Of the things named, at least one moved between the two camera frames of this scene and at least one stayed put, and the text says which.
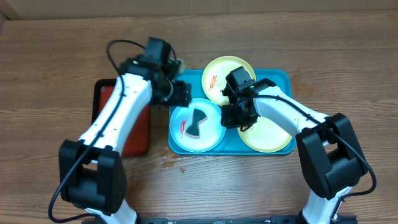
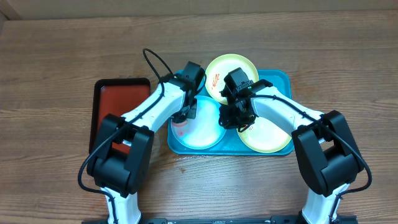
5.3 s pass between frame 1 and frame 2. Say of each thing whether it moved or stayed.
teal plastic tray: stayed
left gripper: moved
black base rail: stayed
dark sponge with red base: moved
